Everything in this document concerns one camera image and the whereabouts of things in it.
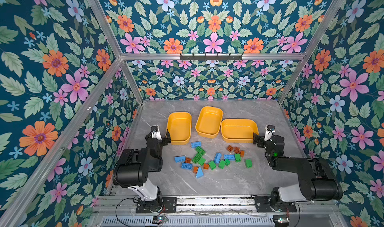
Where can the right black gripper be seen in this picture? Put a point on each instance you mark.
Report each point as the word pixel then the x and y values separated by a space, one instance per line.
pixel 260 139

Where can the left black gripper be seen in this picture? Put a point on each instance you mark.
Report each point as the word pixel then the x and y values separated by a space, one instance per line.
pixel 163 137

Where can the blue long lego brick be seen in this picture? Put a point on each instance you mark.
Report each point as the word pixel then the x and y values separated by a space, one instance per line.
pixel 180 159

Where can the blue lego brick top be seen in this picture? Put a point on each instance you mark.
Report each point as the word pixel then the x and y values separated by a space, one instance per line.
pixel 196 144

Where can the green long lego brick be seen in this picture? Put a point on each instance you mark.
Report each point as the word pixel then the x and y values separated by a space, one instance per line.
pixel 200 151

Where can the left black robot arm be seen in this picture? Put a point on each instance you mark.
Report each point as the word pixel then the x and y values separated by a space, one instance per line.
pixel 133 167

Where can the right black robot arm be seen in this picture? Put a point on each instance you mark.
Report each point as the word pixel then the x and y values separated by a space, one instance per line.
pixel 316 181

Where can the left yellow plastic bin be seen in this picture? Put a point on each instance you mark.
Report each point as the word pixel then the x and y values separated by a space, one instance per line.
pixel 179 126

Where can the yellow plastic bin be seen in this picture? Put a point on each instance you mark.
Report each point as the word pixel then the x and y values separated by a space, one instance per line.
pixel 179 126
pixel 239 130
pixel 209 122

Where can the brown lego brick cluster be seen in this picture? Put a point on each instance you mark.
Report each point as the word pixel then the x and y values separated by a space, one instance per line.
pixel 235 150

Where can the right yellow plastic bin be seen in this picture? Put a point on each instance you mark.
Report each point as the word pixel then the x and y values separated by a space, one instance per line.
pixel 239 130

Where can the blue flat lego brick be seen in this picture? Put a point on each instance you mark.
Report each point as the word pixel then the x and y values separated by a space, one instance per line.
pixel 230 157

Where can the blue sloped lego brick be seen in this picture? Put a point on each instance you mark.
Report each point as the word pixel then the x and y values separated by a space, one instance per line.
pixel 199 173

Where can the green lego small brick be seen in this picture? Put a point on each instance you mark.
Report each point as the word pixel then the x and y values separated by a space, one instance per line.
pixel 222 164

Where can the middle yellow plastic bin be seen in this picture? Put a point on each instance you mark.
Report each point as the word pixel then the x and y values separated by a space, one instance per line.
pixel 209 122

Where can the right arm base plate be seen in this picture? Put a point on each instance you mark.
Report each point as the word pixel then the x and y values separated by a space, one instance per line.
pixel 268 204

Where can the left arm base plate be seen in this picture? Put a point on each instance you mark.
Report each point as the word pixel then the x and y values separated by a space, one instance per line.
pixel 162 205

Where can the aluminium front rail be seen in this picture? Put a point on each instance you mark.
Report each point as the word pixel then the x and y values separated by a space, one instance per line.
pixel 215 211

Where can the black bracket on back rail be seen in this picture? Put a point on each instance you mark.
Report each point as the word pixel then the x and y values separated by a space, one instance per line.
pixel 210 57

